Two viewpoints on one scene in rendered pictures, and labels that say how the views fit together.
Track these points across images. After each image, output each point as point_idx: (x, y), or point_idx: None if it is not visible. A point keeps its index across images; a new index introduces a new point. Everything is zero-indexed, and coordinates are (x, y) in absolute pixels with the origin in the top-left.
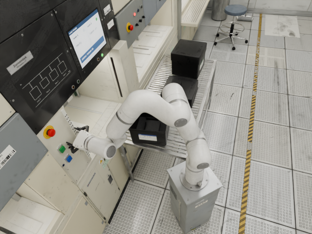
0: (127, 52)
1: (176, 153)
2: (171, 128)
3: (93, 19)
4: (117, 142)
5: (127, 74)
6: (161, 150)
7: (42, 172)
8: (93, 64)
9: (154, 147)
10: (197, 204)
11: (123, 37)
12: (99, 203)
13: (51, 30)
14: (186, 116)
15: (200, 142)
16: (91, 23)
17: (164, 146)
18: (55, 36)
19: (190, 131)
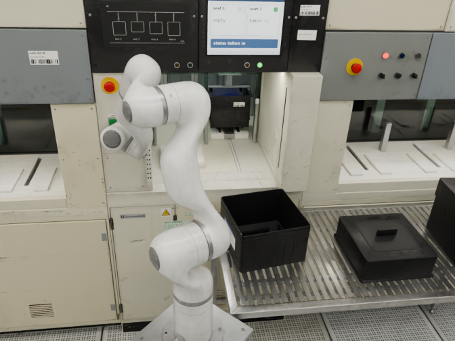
0: (315, 97)
1: (231, 293)
2: (283, 268)
3: (268, 7)
4: (135, 145)
5: (297, 132)
6: (225, 270)
7: (73, 120)
8: (232, 63)
9: (227, 260)
10: None
11: (330, 74)
12: (124, 268)
13: None
14: (133, 105)
15: (191, 229)
16: (261, 9)
17: (235, 271)
18: None
19: (164, 168)
